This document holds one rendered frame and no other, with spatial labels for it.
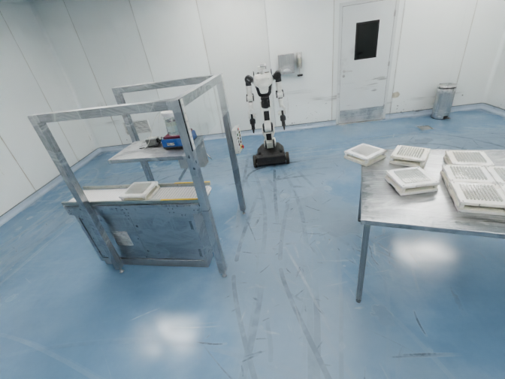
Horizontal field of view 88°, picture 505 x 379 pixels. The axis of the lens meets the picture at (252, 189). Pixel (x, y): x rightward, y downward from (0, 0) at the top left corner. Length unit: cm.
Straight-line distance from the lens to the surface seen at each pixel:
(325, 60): 570
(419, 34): 620
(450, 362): 230
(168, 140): 204
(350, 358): 214
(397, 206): 193
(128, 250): 296
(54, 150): 249
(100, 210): 268
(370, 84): 599
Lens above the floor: 190
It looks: 31 degrees down
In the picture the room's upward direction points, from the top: 9 degrees counter-clockwise
